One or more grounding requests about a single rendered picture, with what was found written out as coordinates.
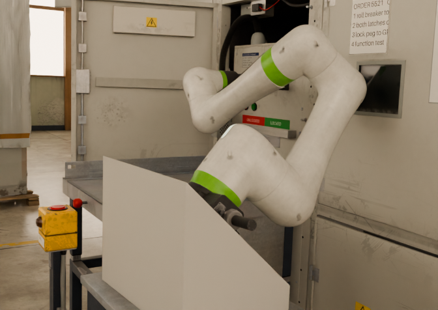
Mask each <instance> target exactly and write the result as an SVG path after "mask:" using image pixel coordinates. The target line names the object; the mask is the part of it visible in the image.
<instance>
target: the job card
mask: <svg viewBox="0 0 438 310"><path fill-rule="evenodd" d="M390 9H391V0H352V7H351V27H350V38H349V55H373V54H388V37H389V27H390Z"/></svg>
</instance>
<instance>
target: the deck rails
mask: <svg viewBox="0 0 438 310"><path fill-rule="evenodd" d="M205 157H206V156H179V157H165V158H136V159H121V160H119V161H121V162H125V163H128V164H131V165H135V166H137V167H140V168H143V169H147V170H150V171H153V172H155V173H159V174H161V175H178V174H188V173H194V172H195V171H196V169H197V168H198V167H199V165H200V164H201V162H202V161H203V160H204V159H205ZM68 165H76V168H75V169H68ZM98 179H103V160H94V161H79V162H65V180H66V181H78V180H98Z"/></svg>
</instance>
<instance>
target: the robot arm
mask: <svg viewBox="0 0 438 310"><path fill-rule="evenodd" d="M301 76H306V77H307V78H308V79H309V80H310V82H311V83H312V84H313V85H314V87H315V88H316V89H317V91H318V96H317V100H316V102H315V105H314V107H313V109H312V112H311V114H310V116H309V118H308V120H307V122H306V124H305V126H304V128H303V130H302V132H301V134H300V135H299V138H298V139H297V141H296V143H295V144H294V146H293V148H292V149H291V151H290V152H289V154H288V155H287V157H286V158H285V159H283V158H282V157H281V155H280V154H279V153H278V152H277V150H276V149H275V148H274V147H273V146H272V145H271V143H270V142H269V141H268V140H267V139H266V138H265V137H264V136H263V135H262V134H261V133H259V132H258V131H257V130H255V129H253V128H251V127H249V126H247V125H244V124H234V125H232V126H230V127H229V128H228V129H227V130H226V131H225V133H224V134H223V135H222V137H221V138H220V139H219V140H218V142H217V143H216V144H215V146H213V148H212V149H211V151H210V152H209V153H208V154H207V156H206V157H205V159H204V160H203V161H202V162H201V164H200V165H199V167H198V168H197V169H196V171H195V172H194V175H193V177H192V179H191V181H190V182H189V183H188V184H189V185H190V186H191V187H192V188H193V189H194V190H195V191H196V192H197V193H198V194H199V195H200V196H201V197H202V198H203V199H204V200H205V201H206V202H207V203H208V204H209V205H210V206H211V207H212V208H213V209H214V210H215V211H216V212H217V213H218V214H219V215H220V216H221V217H222V218H223V219H224V220H225V221H226V222H227V223H228V224H229V225H230V226H231V227H232V228H233V229H234V230H235V231H236V232H237V233H238V234H239V232H238V231H237V229H239V228H243V229H247V230H249V231H253V230H255V229H256V227H257V223H256V221H255V220H253V219H248V218H244V213H243V211H241V210H240V209H239V206H240V205H241V204H242V203H243V201H244V200H245V198H247V199H248V200H249V201H250V202H251V203H252V204H253V205H254V206H256V207H257V208H258V209H259V210H260V211H261V212H262V213H264V215H266V216H267V217H268V218H269V219H270V220H271V221H272V222H274V223H275V224H277V225H280V226H283V227H295V226H297V225H300V224H302V223H304V222H305V221H306V220H307V219H308V218H309V217H310V216H311V215H312V213H313V211H314V208H315V204H316V200H317V196H318V193H319V189H320V187H321V183H322V180H323V177H324V175H325V171H326V169H327V166H328V164H329V161H330V159H331V156H332V154H333V152H334V149H335V148H336V145H337V143H338V141H339V139H340V137H341V135H342V134H343V131H344V130H345V127H346V126H347V124H348V122H349V121H350V119H351V117H352V116H353V114H354V113H355V111H356V110H357V109H358V107H359V105H360V104H361V103H362V101H363V100H364V98H365V96H366V91H367V86H366V81H365V79H364V77H363V75H362V74H361V73H360V72H359V71H358V70H357V69H355V68H354V67H353V66H352V65H351V64H350V63H349V62H348V61H347V60H346V59H345V58H344V57H343V56H342V55H341V54H340V53H339V52H338V51H337V50H336V48H335V47H334V46H333V44H332V43H331V41H330V40H329V39H328V38H327V36H326V35H325V33H324V32H323V31H322V30H320V28H318V27H316V26H314V25H300V26H298V27H296V28H294V29H293V30H291V31H290V32H288V33H287V34H286V35H285V36H284V37H282V38H281V39H280V40H279V41H277V43H275V44H274V45H273V46H272V47H271V48H269V49H268V50H267V51H266V52H265V53H263V54H262V55H261V56H260V57H259V58H258V59H257V60H256V61H255V62H254V63H253V64H252V65H251V66H250V67H248V68H247V69H246V70H245V71H244V72H243V73H241V74H238V73H236V72H235V71H231V70H230V68H228V69H227V71H225V70H211V69H208V68H204V67H200V66H197V67H193V68H191V69H189V70H188V71H187V72H186V73H185V75H184V77H183V80H182V86H183V89H184V91H185V94H186V97H187V100H188V103H189V106H190V112H191V117H192V123H193V125H194V127H195V128H196V129H197V130H198V131H199V132H201V133H203V134H213V133H215V132H217V131H218V130H219V129H220V128H221V127H222V126H223V125H224V124H226V123H227V122H228V121H229V120H231V119H232V118H233V117H234V116H236V115H237V114H239V113H240V112H241V111H243V110H244V109H246V108H247V107H249V106H250V105H252V104H253V103H255V102H257V101H258V100H260V99H262V98H264V97H265V96H267V95H269V94H271V93H273V92H275V91H277V90H282V91H288V90H289V84H290V83H291V82H292V81H295V80H296V79H298V78H299V77H301Z"/></svg>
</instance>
